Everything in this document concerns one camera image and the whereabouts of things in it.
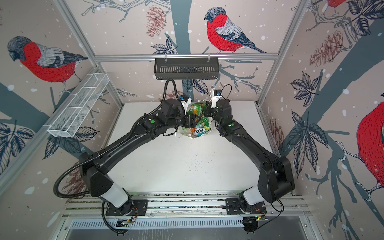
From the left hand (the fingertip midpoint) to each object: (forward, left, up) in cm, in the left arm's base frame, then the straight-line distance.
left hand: (196, 117), depth 72 cm
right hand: (+11, -5, -1) cm, 12 cm away
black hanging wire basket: (+49, +8, -4) cm, 50 cm away
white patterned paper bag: (+4, -1, -17) cm, 18 cm away
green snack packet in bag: (+4, -5, -11) cm, 13 cm away
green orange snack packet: (+9, -2, -4) cm, 10 cm away
